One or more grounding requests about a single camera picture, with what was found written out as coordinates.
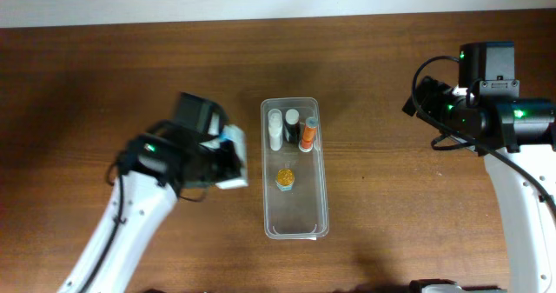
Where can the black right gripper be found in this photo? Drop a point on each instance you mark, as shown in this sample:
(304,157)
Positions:
(438,94)

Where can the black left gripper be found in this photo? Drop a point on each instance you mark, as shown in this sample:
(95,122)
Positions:
(228,165)

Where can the white Panadol box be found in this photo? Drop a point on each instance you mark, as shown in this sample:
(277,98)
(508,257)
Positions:
(233,145)

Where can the white pump bottle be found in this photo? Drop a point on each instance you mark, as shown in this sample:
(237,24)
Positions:
(275,129)

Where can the dark bottle white cap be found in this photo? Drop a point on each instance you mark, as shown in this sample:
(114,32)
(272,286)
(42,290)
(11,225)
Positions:
(292,125)

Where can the gold lid small jar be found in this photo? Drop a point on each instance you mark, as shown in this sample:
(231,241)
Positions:
(285,179)

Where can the orange tablet tube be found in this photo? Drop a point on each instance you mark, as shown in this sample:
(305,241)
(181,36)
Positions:
(307,137)

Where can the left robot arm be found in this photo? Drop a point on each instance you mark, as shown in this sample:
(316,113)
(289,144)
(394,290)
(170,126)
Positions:
(147,181)

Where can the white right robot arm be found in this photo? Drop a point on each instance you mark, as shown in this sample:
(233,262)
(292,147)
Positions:
(515,136)

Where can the clear plastic container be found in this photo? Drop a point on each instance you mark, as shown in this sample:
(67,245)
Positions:
(302,212)

